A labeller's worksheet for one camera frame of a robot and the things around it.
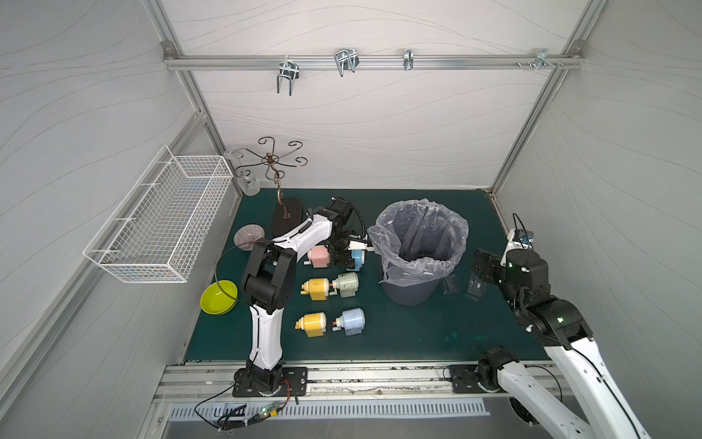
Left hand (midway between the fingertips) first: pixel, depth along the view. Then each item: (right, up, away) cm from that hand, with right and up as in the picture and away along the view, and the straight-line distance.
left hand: (353, 252), depth 94 cm
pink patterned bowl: (-41, +5, +8) cm, 42 cm away
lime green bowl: (-44, -14, -6) cm, 47 cm away
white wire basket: (-50, +9, -25) cm, 57 cm away
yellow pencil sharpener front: (-11, -18, -17) cm, 27 cm away
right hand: (+38, +3, -24) cm, 45 cm away
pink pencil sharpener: (-12, -1, -2) cm, 12 cm away
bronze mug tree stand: (-27, +14, +14) cm, 34 cm away
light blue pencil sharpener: (0, -17, -17) cm, 24 cm away
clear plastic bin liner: (+21, +5, -9) cm, 23 cm away
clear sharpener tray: (+33, -11, -2) cm, 35 cm away
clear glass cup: (-32, +25, -14) cm, 43 cm away
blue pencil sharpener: (+2, -1, -3) cm, 4 cm away
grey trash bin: (+19, -13, -6) cm, 24 cm away
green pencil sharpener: (-1, -8, -10) cm, 13 cm away
